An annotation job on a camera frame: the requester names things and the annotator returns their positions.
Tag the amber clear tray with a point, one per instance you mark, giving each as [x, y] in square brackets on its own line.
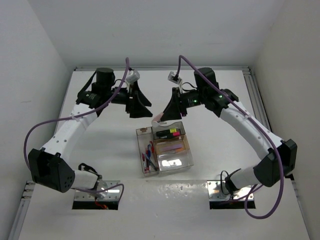
[177, 140]

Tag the blue ballpoint pen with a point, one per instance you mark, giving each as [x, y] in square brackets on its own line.
[148, 151]

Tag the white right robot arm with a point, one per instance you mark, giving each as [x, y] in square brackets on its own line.
[277, 156]

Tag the grey clear tray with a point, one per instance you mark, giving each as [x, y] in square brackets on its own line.
[178, 125]

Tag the red ballpoint pen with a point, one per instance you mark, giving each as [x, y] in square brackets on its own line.
[152, 151]

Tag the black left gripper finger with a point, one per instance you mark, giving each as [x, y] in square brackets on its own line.
[136, 109]
[142, 98]

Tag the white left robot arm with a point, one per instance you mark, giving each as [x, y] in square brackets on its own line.
[49, 165]

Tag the red gel pen in tray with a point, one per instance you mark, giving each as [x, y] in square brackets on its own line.
[144, 162]

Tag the clear transparent tray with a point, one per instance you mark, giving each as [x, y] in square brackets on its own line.
[175, 161]

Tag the red gel pen clear cap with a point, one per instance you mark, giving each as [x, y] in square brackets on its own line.
[147, 165]

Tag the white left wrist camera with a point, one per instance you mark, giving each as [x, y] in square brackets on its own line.
[132, 77]

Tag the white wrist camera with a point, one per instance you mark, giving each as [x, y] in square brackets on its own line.
[175, 78]
[132, 77]

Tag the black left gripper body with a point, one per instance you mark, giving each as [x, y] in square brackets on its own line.
[123, 98]

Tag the pink black highlighter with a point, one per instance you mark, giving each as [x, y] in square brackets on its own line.
[170, 135]

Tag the long smoky clear tray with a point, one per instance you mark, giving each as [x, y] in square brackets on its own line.
[144, 136]

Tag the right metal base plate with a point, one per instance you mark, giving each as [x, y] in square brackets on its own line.
[217, 192]

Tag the blue gel pen clear cap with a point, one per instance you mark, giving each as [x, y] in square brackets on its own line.
[151, 163]

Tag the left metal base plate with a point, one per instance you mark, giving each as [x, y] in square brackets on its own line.
[104, 196]

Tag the metal base plate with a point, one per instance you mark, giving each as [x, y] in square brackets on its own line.
[217, 192]
[104, 196]

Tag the yellow black highlighter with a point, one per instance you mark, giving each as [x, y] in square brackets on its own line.
[166, 132]

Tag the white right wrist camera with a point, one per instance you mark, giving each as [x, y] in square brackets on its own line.
[175, 78]

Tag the orange pastel highlighter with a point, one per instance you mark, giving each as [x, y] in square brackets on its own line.
[178, 150]

